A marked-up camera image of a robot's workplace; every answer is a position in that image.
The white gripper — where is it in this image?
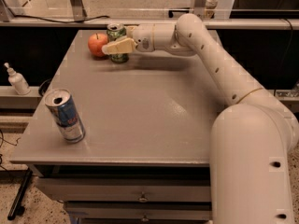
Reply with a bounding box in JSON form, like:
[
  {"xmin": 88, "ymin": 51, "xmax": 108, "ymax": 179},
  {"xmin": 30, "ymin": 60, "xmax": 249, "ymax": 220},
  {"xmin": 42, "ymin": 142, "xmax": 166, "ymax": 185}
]
[{"xmin": 102, "ymin": 24, "xmax": 154, "ymax": 55}]

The green soda can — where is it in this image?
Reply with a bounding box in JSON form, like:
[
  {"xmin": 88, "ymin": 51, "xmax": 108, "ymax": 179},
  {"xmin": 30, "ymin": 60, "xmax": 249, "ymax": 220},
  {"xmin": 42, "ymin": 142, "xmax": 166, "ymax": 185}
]
[{"xmin": 107, "ymin": 23, "xmax": 129, "ymax": 63}]

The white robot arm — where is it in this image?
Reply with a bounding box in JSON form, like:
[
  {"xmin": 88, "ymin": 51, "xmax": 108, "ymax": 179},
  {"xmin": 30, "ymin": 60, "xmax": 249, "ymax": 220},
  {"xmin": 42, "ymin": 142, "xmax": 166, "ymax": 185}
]
[{"xmin": 103, "ymin": 14, "xmax": 299, "ymax": 224}]

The red apple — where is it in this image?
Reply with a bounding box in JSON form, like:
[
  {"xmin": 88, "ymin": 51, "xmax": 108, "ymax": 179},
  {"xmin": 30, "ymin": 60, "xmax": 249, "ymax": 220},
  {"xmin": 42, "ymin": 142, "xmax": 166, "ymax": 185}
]
[{"xmin": 88, "ymin": 33, "xmax": 108, "ymax": 57}]

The blue silver energy drink can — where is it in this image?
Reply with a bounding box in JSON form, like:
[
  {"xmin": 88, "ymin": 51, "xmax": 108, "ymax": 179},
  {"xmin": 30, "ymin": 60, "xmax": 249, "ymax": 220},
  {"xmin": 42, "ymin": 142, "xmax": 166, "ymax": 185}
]
[{"xmin": 44, "ymin": 89, "xmax": 85, "ymax": 143}]

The grey drawer cabinet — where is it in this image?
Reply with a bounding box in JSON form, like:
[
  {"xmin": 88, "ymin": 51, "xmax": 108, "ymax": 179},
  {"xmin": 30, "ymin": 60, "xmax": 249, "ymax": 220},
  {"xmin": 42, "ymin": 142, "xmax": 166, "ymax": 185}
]
[{"xmin": 11, "ymin": 30, "xmax": 225, "ymax": 224}]

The white pump bottle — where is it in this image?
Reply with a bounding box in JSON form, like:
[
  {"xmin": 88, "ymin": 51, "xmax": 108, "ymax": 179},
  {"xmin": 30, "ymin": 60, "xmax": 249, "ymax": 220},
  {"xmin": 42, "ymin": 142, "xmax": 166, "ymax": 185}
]
[{"xmin": 4, "ymin": 63, "xmax": 31, "ymax": 95}]

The top grey drawer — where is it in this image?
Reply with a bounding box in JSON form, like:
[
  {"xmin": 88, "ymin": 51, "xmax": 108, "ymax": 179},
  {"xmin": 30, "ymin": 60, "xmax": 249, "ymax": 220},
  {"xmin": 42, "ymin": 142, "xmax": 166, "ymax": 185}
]
[{"xmin": 36, "ymin": 178, "xmax": 211, "ymax": 203}]

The grey drawer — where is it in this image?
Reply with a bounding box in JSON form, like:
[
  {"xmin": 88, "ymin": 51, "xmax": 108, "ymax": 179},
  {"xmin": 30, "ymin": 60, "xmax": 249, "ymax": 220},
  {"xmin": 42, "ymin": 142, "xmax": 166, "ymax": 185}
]
[
  {"xmin": 36, "ymin": 178, "xmax": 211, "ymax": 203},
  {"xmin": 64, "ymin": 202, "xmax": 212, "ymax": 221}
]

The black metal floor bar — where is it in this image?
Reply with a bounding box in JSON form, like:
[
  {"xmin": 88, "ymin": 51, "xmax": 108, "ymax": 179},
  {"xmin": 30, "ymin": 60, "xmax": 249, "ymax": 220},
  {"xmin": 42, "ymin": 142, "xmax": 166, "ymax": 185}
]
[{"xmin": 7, "ymin": 169, "xmax": 33, "ymax": 221}]

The left metal frame post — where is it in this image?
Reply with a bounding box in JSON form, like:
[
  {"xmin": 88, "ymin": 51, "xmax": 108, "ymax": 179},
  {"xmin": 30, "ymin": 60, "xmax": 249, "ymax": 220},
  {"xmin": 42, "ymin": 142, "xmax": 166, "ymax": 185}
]
[{"xmin": 69, "ymin": 0, "xmax": 87, "ymax": 22}]

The black cable on ledge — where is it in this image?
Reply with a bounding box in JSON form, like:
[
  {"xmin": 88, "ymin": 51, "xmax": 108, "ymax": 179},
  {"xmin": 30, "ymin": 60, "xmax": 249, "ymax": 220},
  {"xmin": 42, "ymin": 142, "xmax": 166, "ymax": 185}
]
[{"xmin": 7, "ymin": 7, "xmax": 111, "ymax": 25}]

